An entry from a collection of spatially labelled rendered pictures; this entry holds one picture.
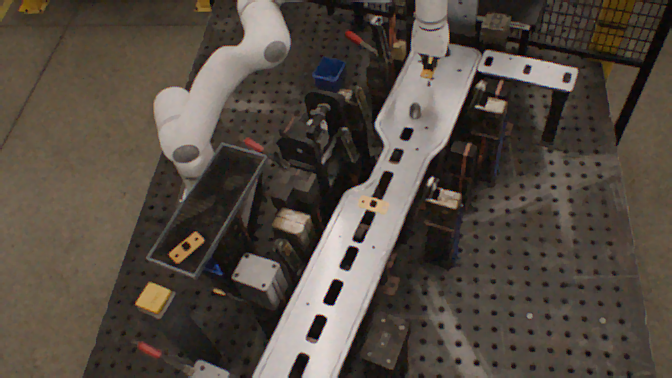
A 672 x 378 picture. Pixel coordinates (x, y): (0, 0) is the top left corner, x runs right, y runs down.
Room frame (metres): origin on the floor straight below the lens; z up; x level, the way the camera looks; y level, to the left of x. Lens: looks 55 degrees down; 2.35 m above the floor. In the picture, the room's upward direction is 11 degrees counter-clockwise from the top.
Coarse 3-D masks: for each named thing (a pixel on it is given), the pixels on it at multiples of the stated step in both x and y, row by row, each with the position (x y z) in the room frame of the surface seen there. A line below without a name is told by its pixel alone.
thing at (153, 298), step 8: (152, 288) 0.65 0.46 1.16; (160, 288) 0.65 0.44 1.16; (144, 296) 0.64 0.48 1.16; (152, 296) 0.63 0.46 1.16; (160, 296) 0.63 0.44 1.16; (168, 296) 0.63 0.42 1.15; (136, 304) 0.62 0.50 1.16; (144, 304) 0.62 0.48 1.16; (152, 304) 0.61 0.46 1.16; (160, 304) 0.61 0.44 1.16; (152, 312) 0.60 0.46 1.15
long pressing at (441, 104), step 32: (416, 64) 1.36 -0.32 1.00; (448, 64) 1.33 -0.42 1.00; (416, 96) 1.22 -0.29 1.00; (448, 96) 1.20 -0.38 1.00; (384, 128) 1.12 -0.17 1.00; (416, 128) 1.10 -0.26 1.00; (448, 128) 1.08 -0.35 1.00; (384, 160) 1.01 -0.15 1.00; (416, 160) 0.99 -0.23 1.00; (352, 192) 0.92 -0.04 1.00; (416, 192) 0.88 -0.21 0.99; (352, 224) 0.82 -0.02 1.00; (384, 224) 0.80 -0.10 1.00; (320, 256) 0.74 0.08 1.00; (384, 256) 0.71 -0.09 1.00; (320, 288) 0.65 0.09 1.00; (352, 288) 0.64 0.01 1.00; (288, 320) 0.58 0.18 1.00; (352, 320) 0.55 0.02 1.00; (288, 352) 0.50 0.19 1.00; (320, 352) 0.49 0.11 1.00
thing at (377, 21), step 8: (376, 16) 1.36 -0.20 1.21; (368, 24) 1.36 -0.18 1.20; (376, 24) 1.33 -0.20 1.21; (384, 24) 1.32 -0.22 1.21; (376, 32) 1.33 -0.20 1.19; (384, 32) 1.35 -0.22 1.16; (376, 40) 1.33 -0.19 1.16; (384, 40) 1.35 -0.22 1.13; (376, 48) 1.33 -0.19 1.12; (384, 48) 1.34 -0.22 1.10; (384, 56) 1.32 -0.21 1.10
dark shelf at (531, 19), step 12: (396, 0) 1.65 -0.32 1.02; (480, 0) 1.57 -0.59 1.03; (492, 0) 1.55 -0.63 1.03; (504, 0) 1.54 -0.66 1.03; (516, 0) 1.53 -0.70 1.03; (528, 0) 1.52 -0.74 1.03; (540, 0) 1.51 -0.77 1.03; (480, 12) 1.51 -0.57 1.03; (504, 12) 1.49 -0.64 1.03; (516, 12) 1.48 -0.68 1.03; (528, 12) 1.46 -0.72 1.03; (540, 12) 1.46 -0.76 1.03; (516, 24) 1.43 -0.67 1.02; (528, 24) 1.41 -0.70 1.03
